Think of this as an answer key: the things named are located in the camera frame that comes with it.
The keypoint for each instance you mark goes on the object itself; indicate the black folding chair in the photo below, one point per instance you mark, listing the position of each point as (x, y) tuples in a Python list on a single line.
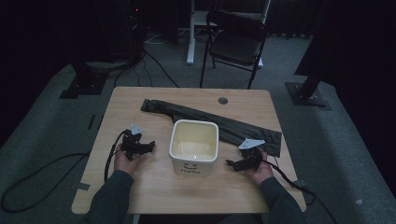
[(236, 46)]

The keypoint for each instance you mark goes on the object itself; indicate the person's left hand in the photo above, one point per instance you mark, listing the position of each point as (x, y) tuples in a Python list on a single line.
[(124, 163)]

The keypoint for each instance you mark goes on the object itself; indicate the grey table grommet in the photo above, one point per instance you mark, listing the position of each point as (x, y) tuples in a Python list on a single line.
[(223, 100)]

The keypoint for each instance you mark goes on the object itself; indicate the white desk frame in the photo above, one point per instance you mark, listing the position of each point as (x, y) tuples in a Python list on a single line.
[(190, 46)]

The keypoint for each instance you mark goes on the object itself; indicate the black stand with square base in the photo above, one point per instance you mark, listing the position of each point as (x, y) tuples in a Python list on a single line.
[(85, 84)]

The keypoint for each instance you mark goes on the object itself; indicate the round grey stand base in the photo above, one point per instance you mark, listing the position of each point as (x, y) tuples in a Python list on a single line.
[(107, 64)]

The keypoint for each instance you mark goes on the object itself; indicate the person's right hand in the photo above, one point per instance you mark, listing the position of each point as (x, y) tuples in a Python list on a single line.
[(263, 174)]

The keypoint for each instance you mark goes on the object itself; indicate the black stand with bolted base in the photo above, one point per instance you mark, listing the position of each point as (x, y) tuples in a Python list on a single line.
[(306, 93)]

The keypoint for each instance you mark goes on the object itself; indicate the dark computer tower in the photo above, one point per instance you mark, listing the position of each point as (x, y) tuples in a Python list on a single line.
[(135, 31)]

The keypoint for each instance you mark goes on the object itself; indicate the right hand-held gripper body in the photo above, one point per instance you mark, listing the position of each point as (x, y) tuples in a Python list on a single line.
[(250, 157)]

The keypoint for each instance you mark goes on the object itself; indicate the black trash bag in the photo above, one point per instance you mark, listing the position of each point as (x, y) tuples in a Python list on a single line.
[(236, 127)]

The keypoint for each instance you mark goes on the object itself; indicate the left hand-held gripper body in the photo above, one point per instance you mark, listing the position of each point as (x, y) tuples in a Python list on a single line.
[(131, 146)]

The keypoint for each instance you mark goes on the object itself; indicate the white square bin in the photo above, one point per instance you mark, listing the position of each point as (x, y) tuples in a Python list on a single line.
[(193, 161)]

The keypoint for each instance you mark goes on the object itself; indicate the grey tape piece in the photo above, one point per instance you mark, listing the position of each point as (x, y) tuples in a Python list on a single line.
[(299, 183), (83, 186)]

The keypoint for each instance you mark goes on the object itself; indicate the black floor tape strip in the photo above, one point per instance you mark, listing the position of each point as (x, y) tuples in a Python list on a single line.
[(91, 122)]

